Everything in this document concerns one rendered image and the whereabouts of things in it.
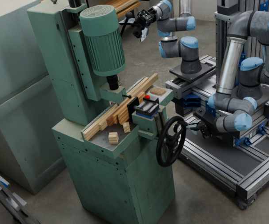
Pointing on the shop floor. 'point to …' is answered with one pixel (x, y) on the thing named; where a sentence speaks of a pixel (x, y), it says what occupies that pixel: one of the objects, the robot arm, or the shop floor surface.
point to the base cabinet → (121, 185)
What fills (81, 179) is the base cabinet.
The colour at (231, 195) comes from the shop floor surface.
